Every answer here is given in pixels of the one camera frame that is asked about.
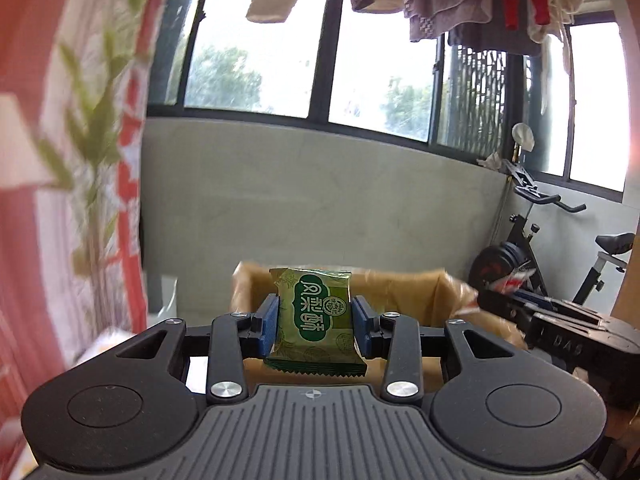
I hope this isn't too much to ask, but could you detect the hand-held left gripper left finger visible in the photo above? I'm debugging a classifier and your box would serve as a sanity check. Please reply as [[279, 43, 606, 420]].
[[112, 294, 279, 407]]

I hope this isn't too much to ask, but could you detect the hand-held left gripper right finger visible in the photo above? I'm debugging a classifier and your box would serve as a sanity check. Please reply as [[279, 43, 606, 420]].
[[351, 296, 519, 407]]

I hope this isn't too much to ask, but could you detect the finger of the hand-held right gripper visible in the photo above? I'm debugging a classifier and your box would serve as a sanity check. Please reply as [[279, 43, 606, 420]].
[[476, 289, 540, 335], [514, 289, 559, 310]]

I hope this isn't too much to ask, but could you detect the red white snack packet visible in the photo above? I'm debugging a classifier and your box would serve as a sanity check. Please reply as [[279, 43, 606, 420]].
[[448, 266, 537, 320]]

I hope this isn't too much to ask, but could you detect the green pastry packet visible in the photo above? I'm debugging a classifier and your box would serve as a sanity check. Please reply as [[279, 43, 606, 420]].
[[264, 267, 368, 378]]

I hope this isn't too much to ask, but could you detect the brown cardboard box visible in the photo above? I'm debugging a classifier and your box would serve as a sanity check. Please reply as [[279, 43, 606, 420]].
[[231, 259, 528, 393]]

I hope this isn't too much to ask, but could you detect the black exercise bike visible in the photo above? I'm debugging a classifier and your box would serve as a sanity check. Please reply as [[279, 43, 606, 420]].
[[470, 157, 637, 312]]

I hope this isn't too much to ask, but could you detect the white rag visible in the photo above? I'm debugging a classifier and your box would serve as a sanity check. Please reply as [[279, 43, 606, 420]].
[[477, 152, 512, 172]]

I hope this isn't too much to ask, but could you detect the white round object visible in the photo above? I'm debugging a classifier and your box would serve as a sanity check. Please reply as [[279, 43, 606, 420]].
[[514, 122, 536, 154]]

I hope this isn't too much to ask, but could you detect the dark grey hanging cloth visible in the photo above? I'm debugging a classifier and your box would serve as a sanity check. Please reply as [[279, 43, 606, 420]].
[[446, 5, 544, 59]]

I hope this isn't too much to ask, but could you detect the printed pink curtain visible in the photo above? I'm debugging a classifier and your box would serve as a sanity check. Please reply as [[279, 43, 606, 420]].
[[0, 0, 171, 461]]

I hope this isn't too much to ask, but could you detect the grey hanging towel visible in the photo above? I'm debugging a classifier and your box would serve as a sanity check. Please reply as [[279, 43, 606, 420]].
[[404, 0, 494, 44]]

